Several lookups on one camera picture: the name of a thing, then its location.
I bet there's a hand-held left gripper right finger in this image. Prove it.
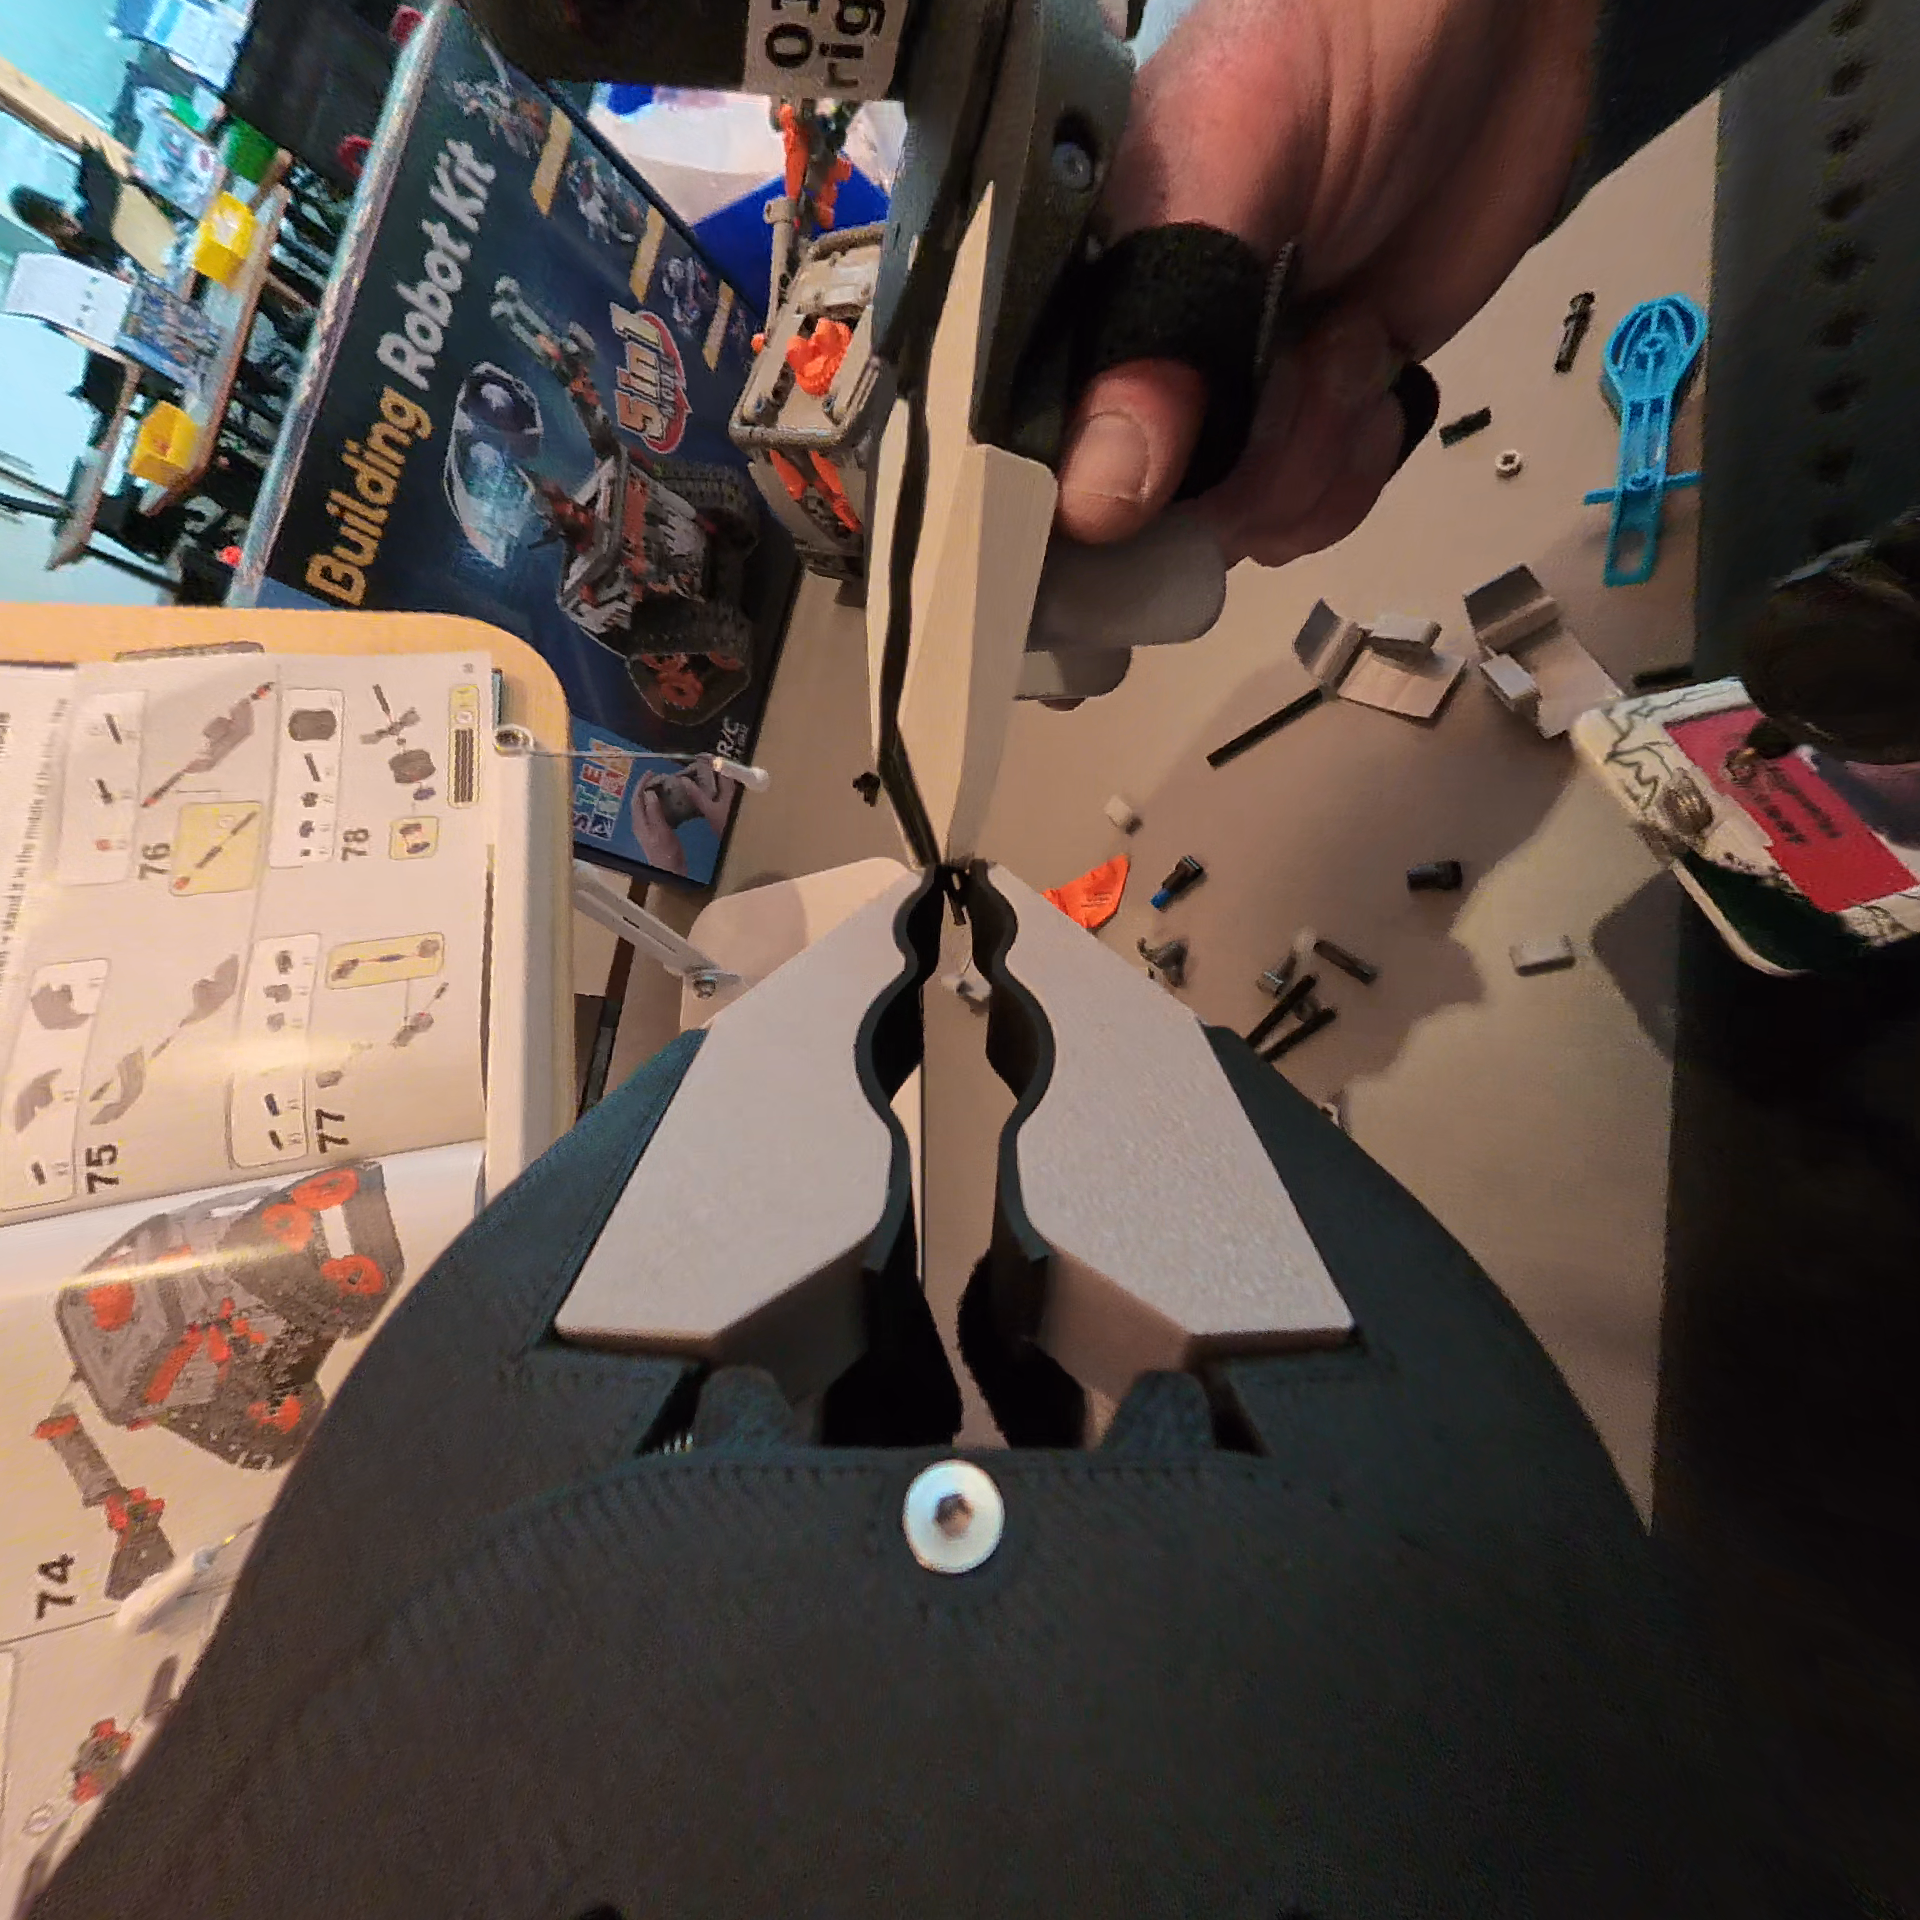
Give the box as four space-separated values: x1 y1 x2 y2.
957 859 1360 1449

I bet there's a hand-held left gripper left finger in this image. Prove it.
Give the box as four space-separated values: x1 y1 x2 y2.
551 859 966 1449

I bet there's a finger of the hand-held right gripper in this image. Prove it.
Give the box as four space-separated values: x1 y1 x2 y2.
896 187 1063 873
866 403 941 867

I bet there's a grey curved panel assembly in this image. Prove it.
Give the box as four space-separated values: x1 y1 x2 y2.
1295 599 1471 725
1463 565 1634 740

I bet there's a person's right forearm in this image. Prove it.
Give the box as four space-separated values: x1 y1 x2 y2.
1567 0 1839 203

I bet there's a person's right hand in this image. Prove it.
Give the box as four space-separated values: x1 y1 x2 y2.
1056 0 1604 572

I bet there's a grey orange tracked toy robot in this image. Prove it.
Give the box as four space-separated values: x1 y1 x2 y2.
730 91 911 580

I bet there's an orange ribbed panel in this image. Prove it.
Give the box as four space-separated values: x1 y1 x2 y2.
1042 853 1132 934

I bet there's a long black axle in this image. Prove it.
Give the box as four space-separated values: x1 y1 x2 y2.
1207 687 1330 767

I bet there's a dark blue robot kit box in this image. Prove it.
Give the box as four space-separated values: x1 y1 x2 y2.
247 0 906 892

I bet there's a robot instruction booklet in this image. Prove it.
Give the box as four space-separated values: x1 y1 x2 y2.
0 645 510 1908

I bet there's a teal separator tool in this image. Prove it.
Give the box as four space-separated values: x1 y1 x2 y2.
1583 292 1711 591

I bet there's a person's dark clothing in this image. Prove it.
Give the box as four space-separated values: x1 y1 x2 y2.
1648 510 1920 1920

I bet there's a printed badge holder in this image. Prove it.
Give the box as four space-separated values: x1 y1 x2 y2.
1571 678 1920 975

